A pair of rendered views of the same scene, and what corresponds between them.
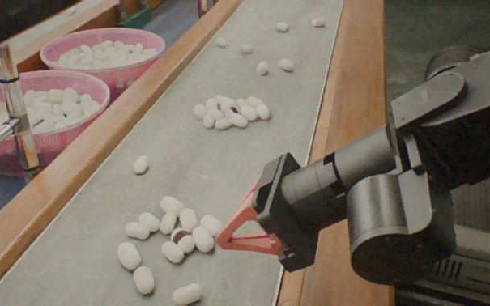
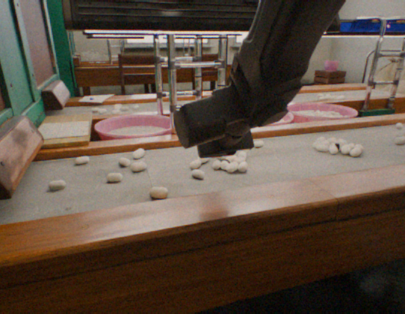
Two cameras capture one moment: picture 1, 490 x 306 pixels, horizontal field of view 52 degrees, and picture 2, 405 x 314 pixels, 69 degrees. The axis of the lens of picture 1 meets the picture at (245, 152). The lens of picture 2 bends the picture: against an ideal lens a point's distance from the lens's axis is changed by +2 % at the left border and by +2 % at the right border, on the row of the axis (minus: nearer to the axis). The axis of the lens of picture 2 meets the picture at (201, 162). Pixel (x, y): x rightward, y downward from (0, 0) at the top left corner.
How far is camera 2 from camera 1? 0.48 m
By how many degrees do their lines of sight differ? 54
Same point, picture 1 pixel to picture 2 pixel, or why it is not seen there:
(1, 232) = not seen: hidden behind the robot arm
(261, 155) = (319, 164)
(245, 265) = (232, 182)
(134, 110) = (286, 128)
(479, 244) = not seen: outside the picture
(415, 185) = (206, 100)
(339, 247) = (269, 192)
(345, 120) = (397, 170)
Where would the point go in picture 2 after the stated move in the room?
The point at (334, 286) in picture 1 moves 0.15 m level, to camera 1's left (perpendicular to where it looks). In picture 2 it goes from (238, 196) to (197, 167)
